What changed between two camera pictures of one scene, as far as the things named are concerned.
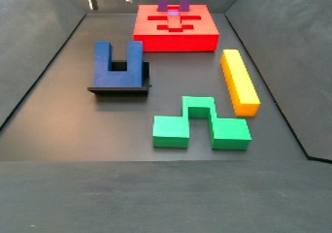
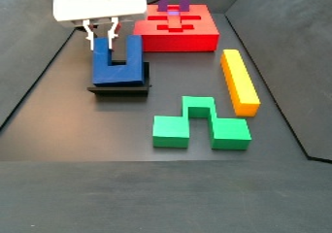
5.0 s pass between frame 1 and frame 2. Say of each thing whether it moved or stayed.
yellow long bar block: stayed
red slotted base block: stayed
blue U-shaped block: moved
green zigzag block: stayed
